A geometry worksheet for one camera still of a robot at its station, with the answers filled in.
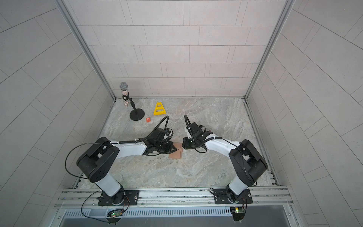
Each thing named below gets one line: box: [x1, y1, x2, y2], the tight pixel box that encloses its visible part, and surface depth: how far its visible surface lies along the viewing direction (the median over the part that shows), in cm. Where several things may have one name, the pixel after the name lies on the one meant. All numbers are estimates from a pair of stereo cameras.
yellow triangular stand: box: [154, 101, 167, 116], surface depth 110 cm
